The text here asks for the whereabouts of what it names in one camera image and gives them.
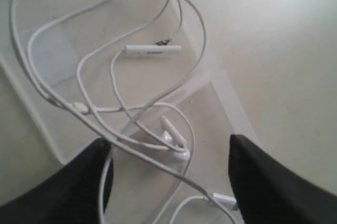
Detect white wired earphones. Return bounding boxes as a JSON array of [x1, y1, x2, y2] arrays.
[[9, 0, 236, 223]]

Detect clear plastic storage box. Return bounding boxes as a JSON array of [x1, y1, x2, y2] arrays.
[[0, 0, 257, 182]]

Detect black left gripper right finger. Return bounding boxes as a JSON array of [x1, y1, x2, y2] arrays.
[[228, 134, 336, 223]]

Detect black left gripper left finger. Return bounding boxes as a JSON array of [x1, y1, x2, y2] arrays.
[[1, 138, 111, 223]]

